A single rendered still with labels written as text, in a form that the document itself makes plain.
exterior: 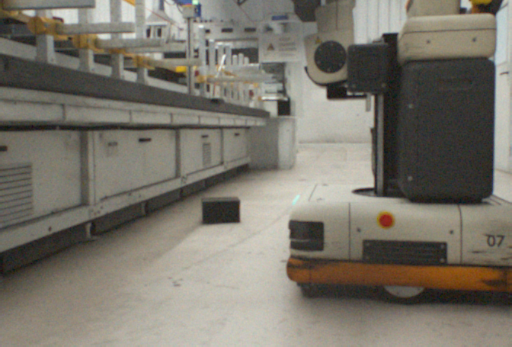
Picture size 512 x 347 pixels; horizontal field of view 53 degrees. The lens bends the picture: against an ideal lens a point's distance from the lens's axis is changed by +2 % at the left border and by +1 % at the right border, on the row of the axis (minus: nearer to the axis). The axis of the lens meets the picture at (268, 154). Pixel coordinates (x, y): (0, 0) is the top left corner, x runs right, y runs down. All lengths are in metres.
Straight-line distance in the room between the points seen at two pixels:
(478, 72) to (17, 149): 1.53
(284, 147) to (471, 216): 4.68
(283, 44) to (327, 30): 4.44
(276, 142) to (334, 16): 4.59
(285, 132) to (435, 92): 4.63
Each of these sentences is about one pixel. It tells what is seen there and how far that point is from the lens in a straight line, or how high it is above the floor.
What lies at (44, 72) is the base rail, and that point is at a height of 0.67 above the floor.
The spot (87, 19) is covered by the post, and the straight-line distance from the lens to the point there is 1.97.
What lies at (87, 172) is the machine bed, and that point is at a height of 0.31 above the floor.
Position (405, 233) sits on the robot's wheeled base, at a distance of 1.49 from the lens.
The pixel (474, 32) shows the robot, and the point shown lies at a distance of 1.55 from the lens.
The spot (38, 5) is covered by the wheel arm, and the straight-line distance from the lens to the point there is 1.51.
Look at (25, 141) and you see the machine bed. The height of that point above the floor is 0.46.
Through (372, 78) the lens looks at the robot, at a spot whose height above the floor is 0.65.
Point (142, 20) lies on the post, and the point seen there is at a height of 0.98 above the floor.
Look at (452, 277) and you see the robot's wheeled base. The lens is 1.53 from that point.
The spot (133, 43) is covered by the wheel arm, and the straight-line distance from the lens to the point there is 1.93.
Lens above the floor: 0.50
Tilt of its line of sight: 3 degrees down
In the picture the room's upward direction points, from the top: straight up
